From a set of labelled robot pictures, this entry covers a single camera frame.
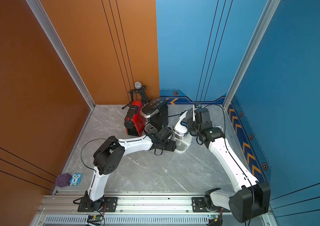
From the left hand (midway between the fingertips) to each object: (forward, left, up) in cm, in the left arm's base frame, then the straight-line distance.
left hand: (174, 145), depth 94 cm
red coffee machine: (+8, +26, +14) cm, 31 cm away
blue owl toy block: (-23, +57, -1) cm, 62 cm away
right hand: (+5, -10, +22) cm, 24 cm away
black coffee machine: (+11, +12, +20) cm, 26 cm away
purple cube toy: (-24, +62, +3) cm, 67 cm away
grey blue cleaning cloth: (+1, -5, +23) cm, 24 cm away
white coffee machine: (-4, -5, +14) cm, 15 cm away
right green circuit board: (-41, -19, -2) cm, 45 cm away
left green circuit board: (-41, +42, -5) cm, 59 cm away
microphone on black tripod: (+33, +25, +21) cm, 46 cm away
